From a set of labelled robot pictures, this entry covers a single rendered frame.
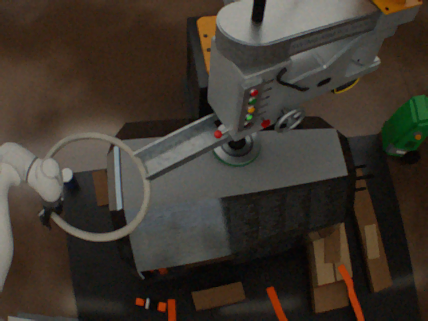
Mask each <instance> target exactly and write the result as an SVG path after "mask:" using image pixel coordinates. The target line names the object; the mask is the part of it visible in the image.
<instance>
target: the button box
mask: <svg viewBox="0 0 428 321"><path fill-rule="evenodd" d="M264 85H265V80H264V79H263V78H260V79H258V80H255V81H253V82H250V83H248V84H244V83H242V84H240V87H239V96H238V101H237V109H236V114H235V122H234V127H233V129H234V131H235V132H236V133H237V134H239V133H240V132H243V131H244V130H247V129H248V128H251V127H253V126H255V124H256V121H257V115H258V112H259V107H260V103H261V97H262V94H263V88H264ZM254 89H258V90H259V92H258V94H257V95H256V96H249V94H250V92H251V91H252V90H254ZM252 98H257V101H256V103H255V104H253V105H248V102H249V101H250V100H251V99H252ZM251 106H255V110H254V111H253V112H252V113H247V112H246V111H247V109H248V108H249V107H251ZM249 114H253V118H252V119H250V120H248V121H246V120H245V117H246V116H248V115H249ZM250 121H251V122H252V124H251V126H249V127H247V128H244V127H243V126H244V124H245V123H247V122H250Z"/></svg>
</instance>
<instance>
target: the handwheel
mask: <svg viewBox="0 0 428 321"><path fill-rule="evenodd" d="M281 112H282V114H283V116H282V117H281V118H280V119H279V120H278V121H277V123H276V125H275V131H276V132H277V133H285V132H287V131H289V130H291V129H293V128H294V127H296V126H297V125H298V124H299V123H301V121H302V120H303V119H304V117H305V115H306V111H305V109H304V108H295V109H293V110H290V111H289V112H288V111H287V110H286V109H285V108H282V109H281ZM295 113H297V114H296V115H293V114H295ZM299 116H300V117H299ZM297 117H299V118H298V119H296V118H297ZM283 123H286V124H287V127H285V128H281V129H279V127H280V125H281V124H283Z"/></svg>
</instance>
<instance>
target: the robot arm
mask: <svg viewBox="0 0 428 321"><path fill-rule="evenodd" d="M0 171H1V174H0V295H1V292H2V289H3V285H4V283H5V279H6V277H7V273H8V271H9V267H10V265H11V260H12V257H13V236H12V230H11V222H10V216H9V206H8V198H7V196H8V192H9V190H10V188H11V187H12V186H15V187H17V186H19V185H20V184H22V183H24V182H25V183H27V184H28V185H30V186H31V187H32V188H33V189H35V190H36V191H37V192H38V193H39V196H40V200H41V202H42V205H43V208H42V211H40V212H39V211H38V212H37V214H38V215H39V218H40V221H41V223H42V224H43V226H46V227H47V228H48V229H49V230H50V231H51V223H50V222H49V219H50V216H51V213H52V212H54V211H55V212H56V213H57V214H58V215H59V216H60V214H62V213H63V209H64V202H65V201H64V199H63V198H62V190H63V186H64V177H63V172H62V168H61V166H60V164H59V162H58V161H57V160H56V159H54V158H45V159H41V158H39V157H37V156H35V155H34V154H33V153H32V152H31V151H30V150H28V149H26V148H24V147H22V146H20V145H18V144H15V143H13V142H6V143H5V144H3V145H2V146H1V147H0ZM44 213H45V215H44Z"/></svg>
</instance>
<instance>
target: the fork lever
mask: <svg viewBox="0 0 428 321"><path fill-rule="evenodd" d="M218 119H219V117H218V116H217V115H216V113H215V112H214V113H212V114H210V115H208V116H206V117H204V118H202V119H200V120H198V121H196V122H193V123H191V124H189V125H187V126H185V127H183V128H181V129H179V130H177V131H175V132H173V133H171V134H169V135H167V136H165V137H163V138H161V139H159V140H157V141H155V142H153V143H151V144H149V145H147V146H145V147H143V148H141V149H140V150H138V151H136V152H134V153H133V155H134V156H139V157H140V158H141V159H142V161H143V163H144V165H145V167H146V169H147V171H148V174H147V175H145V176H144V177H145V179H150V181H152V180H154V179H156V178H158V177H160V176H162V175H164V174H166V173H168V172H170V171H172V170H174V169H176V168H177V167H179V166H181V165H183V164H185V163H187V162H189V161H191V160H193V159H195V158H197V157H199V156H201V155H203V154H205V153H207V152H209V151H211V150H213V149H215V148H217V147H219V146H221V145H223V144H225V143H227V142H229V141H231V140H233V139H232V137H231V136H230V134H226V135H225V136H222V137H221V138H215V137H214V132H215V131H216V130H218V128H217V126H216V125H215V123H214V121H216V120H218Z"/></svg>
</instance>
